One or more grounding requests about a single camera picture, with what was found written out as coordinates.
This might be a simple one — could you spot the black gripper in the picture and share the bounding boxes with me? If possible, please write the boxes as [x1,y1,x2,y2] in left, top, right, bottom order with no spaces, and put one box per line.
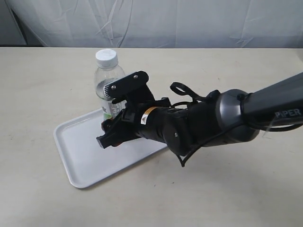
[96,96,197,157]

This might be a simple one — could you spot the clear plastic drink bottle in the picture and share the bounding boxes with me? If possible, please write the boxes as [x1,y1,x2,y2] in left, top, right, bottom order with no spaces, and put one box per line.
[94,49,125,120]

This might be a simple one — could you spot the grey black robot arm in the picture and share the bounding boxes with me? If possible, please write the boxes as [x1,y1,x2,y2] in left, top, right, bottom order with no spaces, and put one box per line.
[97,71,303,158]

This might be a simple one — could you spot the white rectangular plastic tray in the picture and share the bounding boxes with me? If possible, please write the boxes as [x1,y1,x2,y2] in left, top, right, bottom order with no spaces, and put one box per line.
[53,109,166,189]

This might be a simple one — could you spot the white wrinkled backdrop cloth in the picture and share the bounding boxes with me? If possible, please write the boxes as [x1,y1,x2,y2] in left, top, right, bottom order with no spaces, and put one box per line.
[0,0,303,48]

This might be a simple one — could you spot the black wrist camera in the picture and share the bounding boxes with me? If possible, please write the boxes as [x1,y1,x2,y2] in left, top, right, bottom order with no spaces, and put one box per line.
[103,71,155,106]

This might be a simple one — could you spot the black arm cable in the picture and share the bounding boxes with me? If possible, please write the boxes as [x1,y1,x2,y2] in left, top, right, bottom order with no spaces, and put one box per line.
[169,82,303,167]

